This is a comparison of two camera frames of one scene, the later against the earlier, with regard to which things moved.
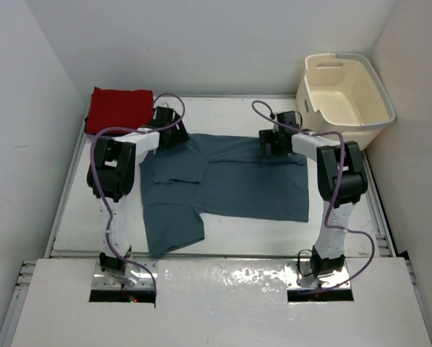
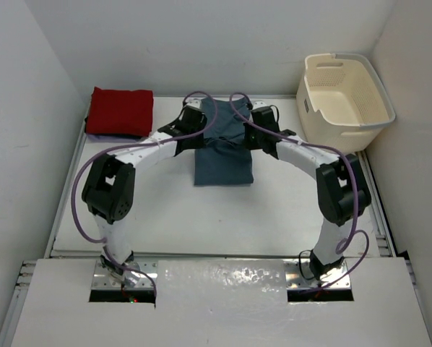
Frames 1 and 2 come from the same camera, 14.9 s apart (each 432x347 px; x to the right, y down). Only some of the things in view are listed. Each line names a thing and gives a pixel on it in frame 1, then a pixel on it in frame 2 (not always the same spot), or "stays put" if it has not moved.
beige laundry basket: x=345 y=94 stays put
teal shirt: x=217 y=176 -> x=224 y=161
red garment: x=115 y=108 stays put
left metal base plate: x=102 y=281 stays put
